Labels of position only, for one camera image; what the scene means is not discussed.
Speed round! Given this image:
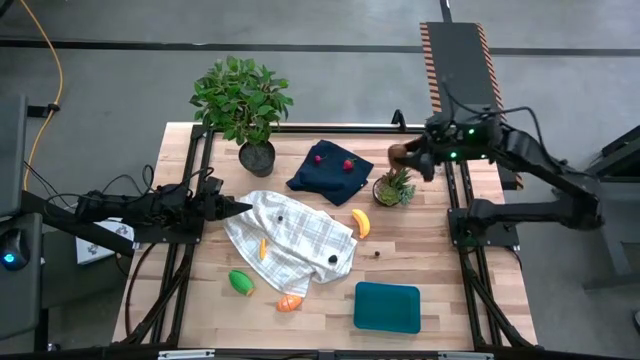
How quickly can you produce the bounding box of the dark grey side desk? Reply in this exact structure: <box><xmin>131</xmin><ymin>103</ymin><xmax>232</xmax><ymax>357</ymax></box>
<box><xmin>0</xmin><ymin>93</ymin><xmax>46</xmax><ymax>351</ymax></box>

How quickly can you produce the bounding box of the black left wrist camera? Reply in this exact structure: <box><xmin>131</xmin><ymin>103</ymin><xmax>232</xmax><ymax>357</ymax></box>
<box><xmin>204</xmin><ymin>175</ymin><xmax>225</xmax><ymax>197</ymax></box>

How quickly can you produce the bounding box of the white plaid dish towel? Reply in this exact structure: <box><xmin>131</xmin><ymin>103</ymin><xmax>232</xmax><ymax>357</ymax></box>
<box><xmin>223</xmin><ymin>190</ymin><xmax>359</xmax><ymax>298</ymax></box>

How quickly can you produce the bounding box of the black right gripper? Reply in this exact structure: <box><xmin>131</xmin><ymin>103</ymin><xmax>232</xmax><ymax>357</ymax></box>
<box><xmin>393</xmin><ymin>124</ymin><xmax>454</xmax><ymax>182</ymax></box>

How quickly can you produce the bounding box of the yellow toy banana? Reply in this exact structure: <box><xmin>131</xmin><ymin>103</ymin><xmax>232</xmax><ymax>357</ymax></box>
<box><xmin>351</xmin><ymin>208</ymin><xmax>372</xmax><ymax>240</ymax></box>

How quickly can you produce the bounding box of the green toy vegetable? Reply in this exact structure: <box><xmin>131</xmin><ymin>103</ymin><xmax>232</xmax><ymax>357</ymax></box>
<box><xmin>228</xmin><ymin>269</ymin><xmax>256</xmax><ymax>297</ymax></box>

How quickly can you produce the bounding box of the small potted succulent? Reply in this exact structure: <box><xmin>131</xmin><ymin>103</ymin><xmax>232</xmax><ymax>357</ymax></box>
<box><xmin>372</xmin><ymin>167</ymin><xmax>417</xmax><ymax>208</ymax></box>

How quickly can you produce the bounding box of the navy blue cloth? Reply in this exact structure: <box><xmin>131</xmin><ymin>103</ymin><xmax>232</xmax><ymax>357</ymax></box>
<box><xmin>285</xmin><ymin>139</ymin><xmax>375</xmax><ymax>207</ymax></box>

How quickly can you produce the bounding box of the teal plastic tupperware container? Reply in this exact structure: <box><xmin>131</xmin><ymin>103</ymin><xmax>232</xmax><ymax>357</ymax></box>
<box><xmin>353</xmin><ymin>281</ymin><xmax>422</xmax><ymax>335</ymax></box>

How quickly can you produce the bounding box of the orange toy produce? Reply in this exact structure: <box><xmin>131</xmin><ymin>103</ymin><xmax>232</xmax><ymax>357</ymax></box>
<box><xmin>275</xmin><ymin>294</ymin><xmax>304</xmax><ymax>314</ymax></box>

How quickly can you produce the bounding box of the black aluminium table frame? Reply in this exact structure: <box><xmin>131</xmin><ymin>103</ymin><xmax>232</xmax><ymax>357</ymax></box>
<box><xmin>113</xmin><ymin>122</ymin><xmax>539</xmax><ymax>351</ymax></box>

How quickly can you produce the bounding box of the black cable bracket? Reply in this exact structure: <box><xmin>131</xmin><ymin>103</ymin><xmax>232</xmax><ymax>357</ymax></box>
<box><xmin>27</xmin><ymin>102</ymin><xmax>61</xmax><ymax>119</ymax></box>

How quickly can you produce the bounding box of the white printed box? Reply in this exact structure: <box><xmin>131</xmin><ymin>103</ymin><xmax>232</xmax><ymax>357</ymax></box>
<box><xmin>74</xmin><ymin>219</ymin><xmax>135</xmax><ymax>266</ymax></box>

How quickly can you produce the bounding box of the yellow cable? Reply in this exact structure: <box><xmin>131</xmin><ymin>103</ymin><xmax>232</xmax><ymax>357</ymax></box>
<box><xmin>18</xmin><ymin>0</ymin><xmax>65</xmax><ymax>194</ymax></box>

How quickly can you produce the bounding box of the black computer mouse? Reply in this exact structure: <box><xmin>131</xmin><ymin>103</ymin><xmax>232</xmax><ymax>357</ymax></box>
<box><xmin>0</xmin><ymin>228</ymin><xmax>31</xmax><ymax>273</ymax></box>

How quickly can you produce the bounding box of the leafy green potted plant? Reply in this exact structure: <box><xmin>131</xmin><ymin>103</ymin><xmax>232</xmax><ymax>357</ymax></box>
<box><xmin>188</xmin><ymin>54</ymin><xmax>295</xmax><ymax>178</ymax></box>

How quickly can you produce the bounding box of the black diagonal support beam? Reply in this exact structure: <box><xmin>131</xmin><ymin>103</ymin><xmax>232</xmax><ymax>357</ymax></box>
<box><xmin>19</xmin><ymin>190</ymin><xmax>136</xmax><ymax>259</ymax></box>

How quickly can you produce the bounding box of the grey metal cart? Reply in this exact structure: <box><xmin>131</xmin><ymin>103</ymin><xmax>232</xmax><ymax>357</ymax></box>
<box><xmin>582</xmin><ymin>124</ymin><xmax>640</xmax><ymax>291</ymax></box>

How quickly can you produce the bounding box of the black striped-edge floor mat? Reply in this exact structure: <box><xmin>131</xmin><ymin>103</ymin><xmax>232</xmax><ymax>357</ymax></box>
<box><xmin>418</xmin><ymin>21</ymin><xmax>525</xmax><ymax>191</ymax></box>

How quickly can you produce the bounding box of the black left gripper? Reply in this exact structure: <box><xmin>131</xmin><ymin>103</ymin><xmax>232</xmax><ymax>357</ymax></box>
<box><xmin>192</xmin><ymin>193</ymin><xmax>254</xmax><ymax>223</ymax></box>

